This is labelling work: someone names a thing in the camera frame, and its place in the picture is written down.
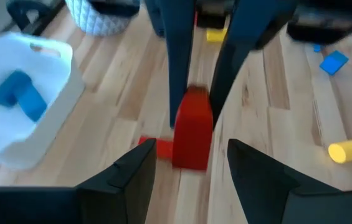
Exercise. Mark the white grey triangle-pattern planter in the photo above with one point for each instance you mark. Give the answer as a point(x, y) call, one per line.
point(97, 21)

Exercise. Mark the black table frame rail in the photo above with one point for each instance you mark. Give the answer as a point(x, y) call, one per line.
point(43, 21)

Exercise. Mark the small blue wooden block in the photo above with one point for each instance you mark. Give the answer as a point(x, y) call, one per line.
point(316, 48)

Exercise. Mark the small red wooden cube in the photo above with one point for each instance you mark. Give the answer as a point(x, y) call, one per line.
point(160, 149)

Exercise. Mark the dark round-backed chair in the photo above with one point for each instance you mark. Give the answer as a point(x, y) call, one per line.
point(17, 9)

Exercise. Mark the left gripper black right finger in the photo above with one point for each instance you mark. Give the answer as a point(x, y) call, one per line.
point(272, 193)

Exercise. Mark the yellow wooden block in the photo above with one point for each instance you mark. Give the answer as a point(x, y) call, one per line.
point(216, 35)

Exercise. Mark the yellow wooden cylinder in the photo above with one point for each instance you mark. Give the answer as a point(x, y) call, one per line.
point(351, 150)

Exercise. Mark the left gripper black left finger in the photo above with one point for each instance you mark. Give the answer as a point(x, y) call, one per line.
point(116, 193)

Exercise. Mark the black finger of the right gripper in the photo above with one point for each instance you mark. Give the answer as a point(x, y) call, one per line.
point(178, 46)
point(241, 37)

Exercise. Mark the red wooden block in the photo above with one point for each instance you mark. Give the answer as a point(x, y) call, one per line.
point(192, 140)

